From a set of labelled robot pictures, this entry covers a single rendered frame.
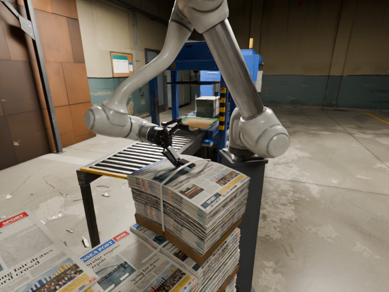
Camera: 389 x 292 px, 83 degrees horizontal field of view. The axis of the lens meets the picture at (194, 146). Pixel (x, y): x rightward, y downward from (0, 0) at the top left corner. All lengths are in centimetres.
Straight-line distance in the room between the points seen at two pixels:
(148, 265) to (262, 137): 63
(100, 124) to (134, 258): 49
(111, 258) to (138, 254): 9
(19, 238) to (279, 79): 958
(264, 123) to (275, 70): 892
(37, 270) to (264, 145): 78
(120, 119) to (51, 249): 49
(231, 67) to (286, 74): 898
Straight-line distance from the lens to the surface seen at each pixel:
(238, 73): 87
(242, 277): 167
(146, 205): 89
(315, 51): 992
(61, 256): 59
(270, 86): 983
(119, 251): 91
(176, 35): 99
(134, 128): 96
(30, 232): 70
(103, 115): 88
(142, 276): 82
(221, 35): 85
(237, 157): 115
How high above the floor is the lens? 144
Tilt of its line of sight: 19 degrees down
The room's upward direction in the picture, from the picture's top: straight up
